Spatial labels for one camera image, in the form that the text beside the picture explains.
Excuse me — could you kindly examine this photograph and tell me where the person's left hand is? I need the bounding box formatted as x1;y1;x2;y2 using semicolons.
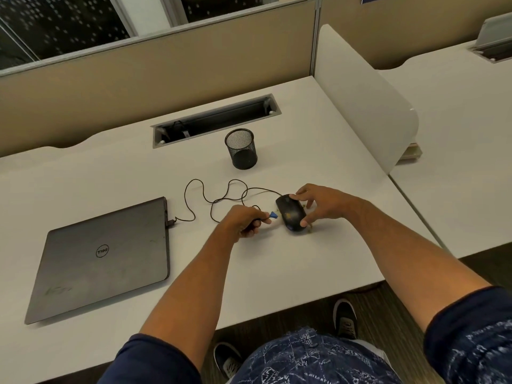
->
219;204;273;241

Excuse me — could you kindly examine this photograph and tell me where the person's right hand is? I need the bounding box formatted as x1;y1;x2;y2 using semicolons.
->
288;183;363;229

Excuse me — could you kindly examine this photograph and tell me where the black computer mouse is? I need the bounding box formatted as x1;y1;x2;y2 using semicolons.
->
275;193;309;233

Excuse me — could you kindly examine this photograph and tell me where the black tool with blue tip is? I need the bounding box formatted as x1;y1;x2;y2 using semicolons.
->
249;211;279;231

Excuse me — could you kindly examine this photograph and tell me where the person's right forearm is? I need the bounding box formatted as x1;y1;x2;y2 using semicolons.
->
349;197;493;333

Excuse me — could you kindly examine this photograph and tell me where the person's left forearm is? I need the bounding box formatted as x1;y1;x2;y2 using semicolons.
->
138;228;241;372

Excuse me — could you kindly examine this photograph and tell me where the black mesh pen cup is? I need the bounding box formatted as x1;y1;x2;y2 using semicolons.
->
224;128;258;170

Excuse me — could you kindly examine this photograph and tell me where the person's right black shoe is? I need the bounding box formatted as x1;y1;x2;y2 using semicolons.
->
333;298;358;341

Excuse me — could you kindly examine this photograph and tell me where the person's black shoe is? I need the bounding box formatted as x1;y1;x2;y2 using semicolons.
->
213;342;244;380
333;298;358;341

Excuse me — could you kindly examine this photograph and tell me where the person's left black shoe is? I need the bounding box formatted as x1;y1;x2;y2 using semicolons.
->
213;342;244;380

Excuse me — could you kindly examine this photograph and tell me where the white desk divider panel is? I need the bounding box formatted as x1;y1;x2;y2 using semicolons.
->
314;24;420;175

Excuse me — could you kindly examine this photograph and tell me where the blue patterned shirt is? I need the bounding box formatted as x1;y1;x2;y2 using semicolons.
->
97;285;512;384

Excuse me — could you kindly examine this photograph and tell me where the grey closed laptop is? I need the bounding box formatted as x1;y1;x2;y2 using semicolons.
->
24;197;171;325

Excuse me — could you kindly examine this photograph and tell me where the beige partition panel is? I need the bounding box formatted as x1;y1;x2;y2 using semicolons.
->
319;0;512;71
0;0;321;159

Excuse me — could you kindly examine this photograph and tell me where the dark glass window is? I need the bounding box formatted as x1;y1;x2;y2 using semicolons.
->
0;0;281;72

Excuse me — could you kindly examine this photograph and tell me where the black mouse cable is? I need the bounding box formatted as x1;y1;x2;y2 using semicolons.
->
167;178;283;229

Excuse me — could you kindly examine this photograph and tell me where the grey desk cable tray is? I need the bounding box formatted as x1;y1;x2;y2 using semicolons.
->
151;93;283;149

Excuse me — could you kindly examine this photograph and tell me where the grey open cable tray lid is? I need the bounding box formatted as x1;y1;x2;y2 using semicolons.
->
471;12;512;63

